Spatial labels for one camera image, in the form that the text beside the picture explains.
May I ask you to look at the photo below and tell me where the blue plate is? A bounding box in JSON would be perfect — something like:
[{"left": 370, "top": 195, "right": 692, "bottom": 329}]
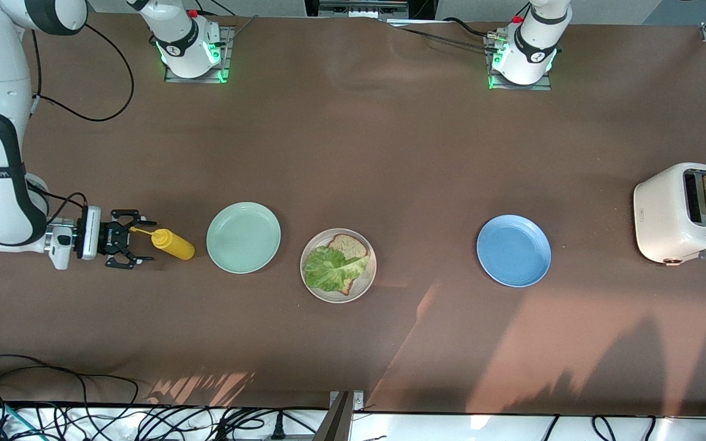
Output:
[{"left": 476, "top": 214, "right": 552, "bottom": 288}]

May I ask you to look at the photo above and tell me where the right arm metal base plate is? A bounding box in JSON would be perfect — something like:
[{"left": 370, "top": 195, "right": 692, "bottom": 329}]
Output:
[{"left": 164, "top": 24, "right": 235, "bottom": 84}]

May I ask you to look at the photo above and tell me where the beige plate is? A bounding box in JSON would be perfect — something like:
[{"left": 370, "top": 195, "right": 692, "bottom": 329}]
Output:
[{"left": 300, "top": 228, "right": 378, "bottom": 304}]

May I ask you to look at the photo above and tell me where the white toaster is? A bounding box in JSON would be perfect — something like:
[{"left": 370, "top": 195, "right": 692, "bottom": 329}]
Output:
[{"left": 633, "top": 162, "right": 706, "bottom": 266}]

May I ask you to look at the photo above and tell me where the black electronics box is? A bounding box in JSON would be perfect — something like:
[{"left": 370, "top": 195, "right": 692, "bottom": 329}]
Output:
[{"left": 304, "top": 0, "right": 438, "bottom": 21}]

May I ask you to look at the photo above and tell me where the yellow mustard squeeze bottle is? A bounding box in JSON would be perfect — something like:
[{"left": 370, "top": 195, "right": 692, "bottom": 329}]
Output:
[{"left": 130, "top": 227, "right": 195, "bottom": 261}]

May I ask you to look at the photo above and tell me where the green plate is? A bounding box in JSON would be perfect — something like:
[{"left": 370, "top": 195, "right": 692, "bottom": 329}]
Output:
[{"left": 206, "top": 202, "right": 282, "bottom": 274}]

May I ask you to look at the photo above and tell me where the grey aluminium post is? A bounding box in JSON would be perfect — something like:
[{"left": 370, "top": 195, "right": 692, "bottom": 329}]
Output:
[{"left": 313, "top": 392, "right": 352, "bottom": 441}]

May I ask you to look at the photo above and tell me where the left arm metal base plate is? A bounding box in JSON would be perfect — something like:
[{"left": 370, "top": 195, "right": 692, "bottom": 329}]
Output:
[{"left": 485, "top": 34, "right": 553, "bottom": 91}]

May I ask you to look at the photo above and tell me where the green lettuce leaf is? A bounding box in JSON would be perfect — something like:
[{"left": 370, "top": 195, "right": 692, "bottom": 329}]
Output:
[{"left": 303, "top": 245, "right": 371, "bottom": 293}]

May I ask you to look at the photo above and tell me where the metal corner bracket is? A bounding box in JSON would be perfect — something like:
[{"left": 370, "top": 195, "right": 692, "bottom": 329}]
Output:
[{"left": 328, "top": 390, "right": 365, "bottom": 412}]

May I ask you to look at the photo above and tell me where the black base cable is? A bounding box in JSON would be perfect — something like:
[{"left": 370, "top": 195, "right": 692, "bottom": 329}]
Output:
[{"left": 390, "top": 17, "right": 501, "bottom": 53}]

